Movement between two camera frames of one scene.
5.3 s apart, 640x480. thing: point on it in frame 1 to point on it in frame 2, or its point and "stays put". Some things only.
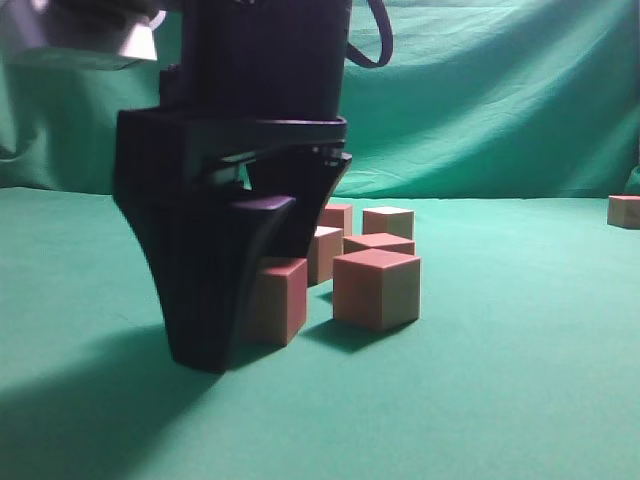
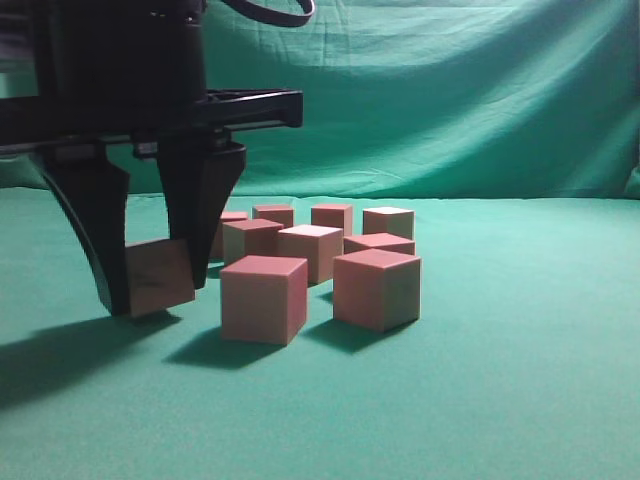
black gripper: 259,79 to 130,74
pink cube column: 377,288 stays put
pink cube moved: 338,216 stays put
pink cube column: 326,243 stays put
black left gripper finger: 209,253 to 95,190
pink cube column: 623,211 to 158,276
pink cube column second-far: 378,241 stays put
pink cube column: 277,307 stays put
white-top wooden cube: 391,220 stays put
